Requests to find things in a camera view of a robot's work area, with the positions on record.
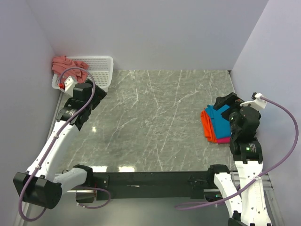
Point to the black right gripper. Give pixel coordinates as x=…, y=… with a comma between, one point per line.
x=232, y=99

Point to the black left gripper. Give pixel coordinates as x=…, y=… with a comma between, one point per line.
x=99, y=94

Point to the salmon pink t shirt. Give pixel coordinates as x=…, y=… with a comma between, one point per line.
x=61, y=63

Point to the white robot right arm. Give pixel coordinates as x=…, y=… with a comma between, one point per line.
x=248, y=208

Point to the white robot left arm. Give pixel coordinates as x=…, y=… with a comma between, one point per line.
x=40, y=185

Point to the blue folded t shirt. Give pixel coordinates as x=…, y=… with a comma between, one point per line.
x=220, y=125

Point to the magenta folded t shirt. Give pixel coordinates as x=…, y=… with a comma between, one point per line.
x=224, y=140

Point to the white perforated plastic basket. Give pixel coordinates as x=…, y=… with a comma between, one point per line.
x=100, y=68

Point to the orange folded t shirt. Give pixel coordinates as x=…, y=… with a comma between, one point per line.
x=207, y=127

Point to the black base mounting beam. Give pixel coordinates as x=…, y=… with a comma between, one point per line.
x=169, y=184

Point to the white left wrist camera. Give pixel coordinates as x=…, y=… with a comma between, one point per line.
x=68, y=85

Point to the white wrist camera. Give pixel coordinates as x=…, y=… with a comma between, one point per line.
x=68, y=85
x=257, y=103

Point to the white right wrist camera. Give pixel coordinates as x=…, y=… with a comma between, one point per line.
x=257, y=103

